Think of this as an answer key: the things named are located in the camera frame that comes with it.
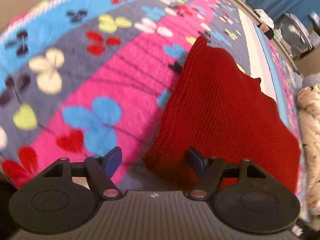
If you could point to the red knitted sweater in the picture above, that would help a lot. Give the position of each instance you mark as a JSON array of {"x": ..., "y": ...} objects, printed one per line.
[{"x": 222, "y": 112}]

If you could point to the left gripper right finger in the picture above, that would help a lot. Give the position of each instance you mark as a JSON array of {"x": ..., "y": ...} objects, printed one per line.
[{"x": 212, "y": 171}]

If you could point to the colourful floral fleece blanket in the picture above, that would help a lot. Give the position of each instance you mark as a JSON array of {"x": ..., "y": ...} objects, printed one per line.
[{"x": 79, "y": 77}]

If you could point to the cream star-print duvet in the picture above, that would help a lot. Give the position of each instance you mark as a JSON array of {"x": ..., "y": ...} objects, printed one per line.
[{"x": 308, "y": 118}]

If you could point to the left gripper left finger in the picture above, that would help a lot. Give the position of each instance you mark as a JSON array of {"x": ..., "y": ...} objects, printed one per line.
[{"x": 87, "y": 180}]

